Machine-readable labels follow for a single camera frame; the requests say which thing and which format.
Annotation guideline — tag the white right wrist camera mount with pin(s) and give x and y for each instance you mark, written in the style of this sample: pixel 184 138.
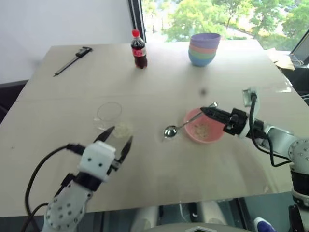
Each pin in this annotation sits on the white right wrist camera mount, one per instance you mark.
pixel 248 96

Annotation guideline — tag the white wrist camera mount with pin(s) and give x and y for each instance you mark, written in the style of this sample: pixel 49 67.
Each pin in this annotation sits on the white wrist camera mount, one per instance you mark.
pixel 248 96
pixel 96 158

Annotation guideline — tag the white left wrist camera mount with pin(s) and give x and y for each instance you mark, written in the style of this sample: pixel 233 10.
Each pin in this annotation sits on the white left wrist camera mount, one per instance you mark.
pixel 96 158

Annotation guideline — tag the clear glass mug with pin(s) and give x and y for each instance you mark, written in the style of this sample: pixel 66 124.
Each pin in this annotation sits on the clear glass mug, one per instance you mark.
pixel 106 113

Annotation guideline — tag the purple bowl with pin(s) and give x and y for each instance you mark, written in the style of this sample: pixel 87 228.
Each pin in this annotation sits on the purple bowl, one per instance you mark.
pixel 205 39

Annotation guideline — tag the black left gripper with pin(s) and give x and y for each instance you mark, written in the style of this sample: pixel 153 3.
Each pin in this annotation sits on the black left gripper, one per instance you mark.
pixel 116 165

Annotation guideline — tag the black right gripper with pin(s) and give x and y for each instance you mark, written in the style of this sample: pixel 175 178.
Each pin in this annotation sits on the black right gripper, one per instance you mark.
pixel 236 122

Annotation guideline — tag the cola bottle with red cap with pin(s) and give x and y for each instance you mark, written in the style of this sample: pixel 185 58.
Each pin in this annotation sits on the cola bottle with red cap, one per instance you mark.
pixel 139 52

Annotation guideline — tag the oatmeal in pink bowl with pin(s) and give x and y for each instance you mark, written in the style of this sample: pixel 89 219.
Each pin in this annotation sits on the oatmeal in pink bowl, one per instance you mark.
pixel 202 130

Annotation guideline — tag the salmon pink stacked bowl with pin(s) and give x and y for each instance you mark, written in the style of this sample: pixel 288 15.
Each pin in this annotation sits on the salmon pink stacked bowl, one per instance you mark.
pixel 202 50

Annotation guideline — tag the shiny metal spoon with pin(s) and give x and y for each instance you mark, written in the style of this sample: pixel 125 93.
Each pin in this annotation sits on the shiny metal spoon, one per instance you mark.
pixel 170 132

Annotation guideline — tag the brown cardboard piece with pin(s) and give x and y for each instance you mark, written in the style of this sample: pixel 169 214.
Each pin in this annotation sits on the brown cardboard piece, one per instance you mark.
pixel 281 58

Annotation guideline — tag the black vernier caliper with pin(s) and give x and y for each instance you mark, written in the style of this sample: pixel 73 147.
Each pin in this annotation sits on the black vernier caliper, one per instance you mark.
pixel 72 60

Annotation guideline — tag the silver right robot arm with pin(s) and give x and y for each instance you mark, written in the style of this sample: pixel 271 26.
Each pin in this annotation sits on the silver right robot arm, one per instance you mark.
pixel 285 139

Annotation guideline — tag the dark window frame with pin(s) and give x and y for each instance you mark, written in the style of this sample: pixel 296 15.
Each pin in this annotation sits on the dark window frame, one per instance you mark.
pixel 137 19

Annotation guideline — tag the silver rounded robot body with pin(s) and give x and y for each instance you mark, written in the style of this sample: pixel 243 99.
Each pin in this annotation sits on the silver rounded robot body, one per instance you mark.
pixel 207 213

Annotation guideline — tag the blue bowl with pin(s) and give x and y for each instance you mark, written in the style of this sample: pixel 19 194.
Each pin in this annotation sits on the blue bowl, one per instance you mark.
pixel 200 61

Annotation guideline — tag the blue shoe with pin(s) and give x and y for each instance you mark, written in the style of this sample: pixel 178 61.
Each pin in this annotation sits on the blue shoe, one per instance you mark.
pixel 264 224

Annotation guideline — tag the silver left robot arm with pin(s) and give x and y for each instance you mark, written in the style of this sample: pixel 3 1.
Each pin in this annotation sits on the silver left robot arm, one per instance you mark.
pixel 65 207

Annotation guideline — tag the green bowl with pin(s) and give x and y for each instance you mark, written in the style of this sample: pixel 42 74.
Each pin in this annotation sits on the green bowl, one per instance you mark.
pixel 202 55

